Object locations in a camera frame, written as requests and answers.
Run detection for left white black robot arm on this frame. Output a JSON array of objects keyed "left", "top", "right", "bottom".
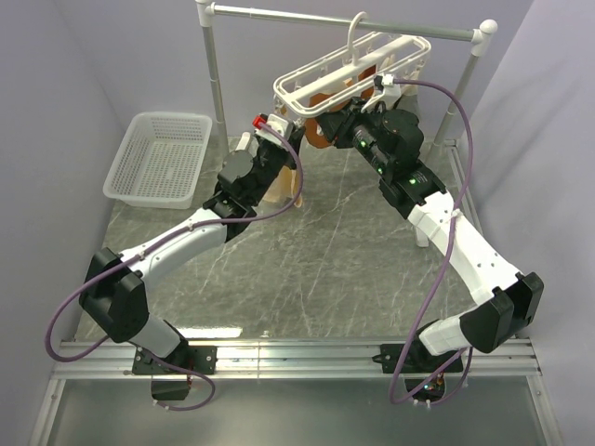
[{"left": 78, "top": 125, "right": 305, "bottom": 374}]

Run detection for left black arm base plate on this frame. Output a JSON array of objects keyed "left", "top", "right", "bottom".
[{"left": 132, "top": 345, "right": 218, "bottom": 375}]

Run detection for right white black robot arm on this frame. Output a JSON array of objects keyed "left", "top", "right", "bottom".
[{"left": 316, "top": 98, "right": 544, "bottom": 373}]

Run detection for white metal clothes rack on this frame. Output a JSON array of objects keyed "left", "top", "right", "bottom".
[{"left": 196, "top": 1, "right": 497, "bottom": 219}]

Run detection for white perforated plastic basket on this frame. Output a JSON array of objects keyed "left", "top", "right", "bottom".
[{"left": 102, "top": 111, "right": 212, "bottom": 210}]

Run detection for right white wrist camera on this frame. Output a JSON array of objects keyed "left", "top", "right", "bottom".
[{"left": 362, "top": 73, "right": 402, "bottom": 112}]

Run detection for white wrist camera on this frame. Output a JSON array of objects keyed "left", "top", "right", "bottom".
[
  {"left": 362, "top": 73, "right": 402, "bottom": 112},
  {"left": 252, "top": 113, "right": 295, "bottom": 146}
]

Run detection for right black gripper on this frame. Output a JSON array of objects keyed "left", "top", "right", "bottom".
[{"left": 314, "top": 98, "right": 391, "bottom": 178}]

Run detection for white clip drying hanger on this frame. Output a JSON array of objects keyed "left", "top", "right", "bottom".
[{"left": 272, "top": 11, "right": 431, "bottom": 118}]

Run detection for beige underwear shorts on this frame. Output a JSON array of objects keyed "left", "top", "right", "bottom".
[{"left": 263, "top": 166, "right": 300, "bottom": 203}]

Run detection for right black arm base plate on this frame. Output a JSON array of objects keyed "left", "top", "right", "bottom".
[{"left": 372, "top": 340, "right": 456, "bottom": 374}]

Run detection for orange underwear on hanger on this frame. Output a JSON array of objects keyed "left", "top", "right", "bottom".
[{"left": 302, "top": 64, "right": 377, "bottom": 151}]

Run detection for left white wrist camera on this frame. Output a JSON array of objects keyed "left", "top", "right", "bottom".
[{"left": 252, "top": 113, "right": 295, "bottom": 146}]

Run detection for aluminium mounting rail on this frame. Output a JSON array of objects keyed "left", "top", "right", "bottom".
[{"left": 51, "top": 338, "right": 542, "bottom": 380}]

